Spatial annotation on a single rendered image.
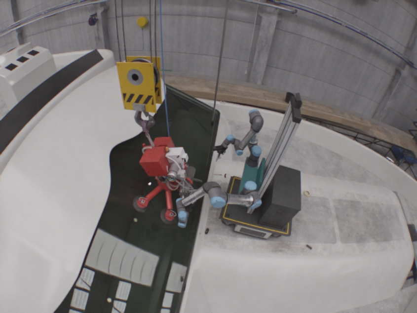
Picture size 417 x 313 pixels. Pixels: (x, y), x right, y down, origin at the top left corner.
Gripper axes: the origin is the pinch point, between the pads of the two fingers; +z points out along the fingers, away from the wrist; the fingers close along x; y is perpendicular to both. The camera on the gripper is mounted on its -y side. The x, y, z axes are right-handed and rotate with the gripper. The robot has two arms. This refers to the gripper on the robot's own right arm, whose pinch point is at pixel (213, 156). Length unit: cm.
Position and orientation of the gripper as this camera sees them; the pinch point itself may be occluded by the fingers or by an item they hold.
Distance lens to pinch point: 234.5
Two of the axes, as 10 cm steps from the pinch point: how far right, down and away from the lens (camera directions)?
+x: -2.5, -7.7, 5.9
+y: 8.4, 1.4, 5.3
